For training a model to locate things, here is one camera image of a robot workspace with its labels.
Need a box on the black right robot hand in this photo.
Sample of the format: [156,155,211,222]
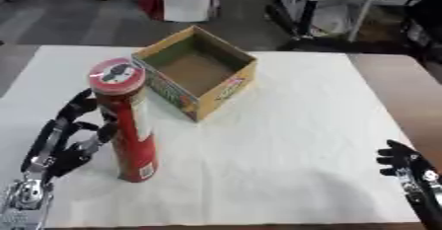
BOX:
[374,139,442,230]

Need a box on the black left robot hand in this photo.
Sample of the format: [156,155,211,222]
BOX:
[19,88,121,180]

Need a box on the open tan cardboard box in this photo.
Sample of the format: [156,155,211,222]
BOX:
[129,25,259,123]

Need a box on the red cylindrical chip can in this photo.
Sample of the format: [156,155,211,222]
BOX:
[86,57,161,184]

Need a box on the dark shelf unit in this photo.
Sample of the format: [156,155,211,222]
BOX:
[399,0,442,64]

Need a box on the white frame cart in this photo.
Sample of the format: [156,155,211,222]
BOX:
[263,0,400,51]

